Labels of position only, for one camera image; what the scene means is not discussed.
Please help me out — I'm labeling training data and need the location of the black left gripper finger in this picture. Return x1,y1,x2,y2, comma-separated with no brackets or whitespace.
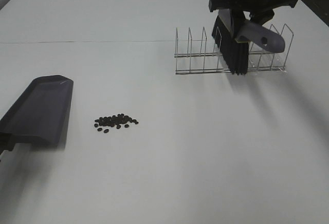
0,133,16,152

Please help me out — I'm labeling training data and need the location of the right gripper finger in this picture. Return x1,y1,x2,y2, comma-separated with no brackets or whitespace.
249,10,275,26
230,9,246,38

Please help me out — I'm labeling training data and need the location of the grey hand brush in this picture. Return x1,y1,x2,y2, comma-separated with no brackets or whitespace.
212,9,285,75

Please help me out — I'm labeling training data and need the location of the grey plastic dustpan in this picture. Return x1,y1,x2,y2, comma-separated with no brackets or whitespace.
1,75,74,151

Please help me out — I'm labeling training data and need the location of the pile of coffee beans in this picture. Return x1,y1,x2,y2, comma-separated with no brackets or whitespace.
94,113,139,134

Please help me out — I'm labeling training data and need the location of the metal wire rack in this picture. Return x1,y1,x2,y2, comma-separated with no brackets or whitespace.
174,24,294,75

